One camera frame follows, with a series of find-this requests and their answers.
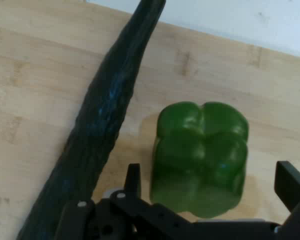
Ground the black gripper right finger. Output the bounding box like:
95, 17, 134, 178
274, 160, 300, 240

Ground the green bell pepper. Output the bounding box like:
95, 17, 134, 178
149, 101, 250, 219

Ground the dark green cucumber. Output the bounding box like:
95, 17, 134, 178
16, 0, 167, 240

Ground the white table cover sheet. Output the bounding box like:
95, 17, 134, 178
84, 0, 300, 61

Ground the bamboo cutting board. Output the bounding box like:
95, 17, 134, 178
0, 0, 300, 240

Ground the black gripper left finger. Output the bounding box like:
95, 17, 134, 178
54, 163, 198, 240

